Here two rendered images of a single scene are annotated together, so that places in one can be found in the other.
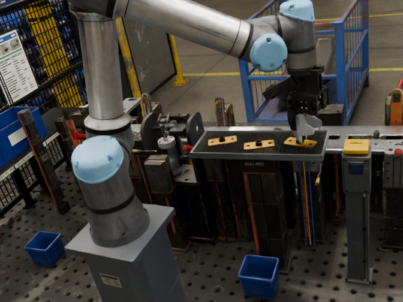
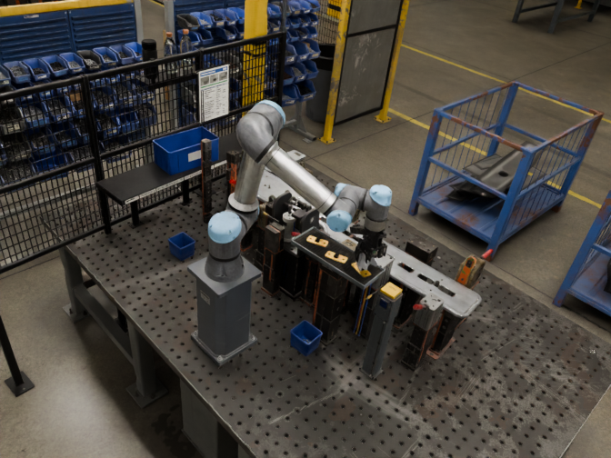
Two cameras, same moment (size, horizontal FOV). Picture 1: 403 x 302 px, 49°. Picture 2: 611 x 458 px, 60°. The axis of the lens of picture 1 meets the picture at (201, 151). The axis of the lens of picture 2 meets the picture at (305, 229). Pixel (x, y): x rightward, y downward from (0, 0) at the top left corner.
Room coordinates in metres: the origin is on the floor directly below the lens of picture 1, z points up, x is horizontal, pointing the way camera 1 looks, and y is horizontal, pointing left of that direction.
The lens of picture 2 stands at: (-0.53, -0.36, 2.45)
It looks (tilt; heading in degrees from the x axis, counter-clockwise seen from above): 36 degrees down; 12
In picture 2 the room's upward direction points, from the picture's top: 7 degrees clockwise
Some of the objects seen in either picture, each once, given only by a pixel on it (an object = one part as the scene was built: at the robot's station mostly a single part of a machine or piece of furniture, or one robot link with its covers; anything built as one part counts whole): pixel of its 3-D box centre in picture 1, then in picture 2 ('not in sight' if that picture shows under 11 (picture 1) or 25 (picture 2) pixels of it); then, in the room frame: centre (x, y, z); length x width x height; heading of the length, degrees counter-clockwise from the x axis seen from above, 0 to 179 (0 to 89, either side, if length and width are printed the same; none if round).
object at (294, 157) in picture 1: (258, 144); (336, 256); (1.09, -0.16, 1.16); 0.37 x 0.14 x 0.02; 64
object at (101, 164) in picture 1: (102, 169); (225, 233); (0.92, 0.24, 1.27); 0.13 x 0.12 x 0.14; 177
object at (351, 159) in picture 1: (357, 218); (380, 333); (0.97, -0.39, 0.92); 0.08 x 0.08 x 0.44; 64
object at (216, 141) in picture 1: (222, 139); (317, 240); (1.14, -0.07, 1.17); 0.08 x 0.04 x 0.01; 82
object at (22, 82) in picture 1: (11, 67); (213, 93); (2.03, 0.77, 1.30); 0.23 x 0.02 x 0.31; 154
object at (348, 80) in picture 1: (309, 60); (503, 164); (3.62, -1.08, 0.47); 1.20 x 0.80 x 0.95; 148
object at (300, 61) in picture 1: (301, 57); (375, 221); (1.03, -0.28, 1.40); 0.08 x 0.08 x 0.05
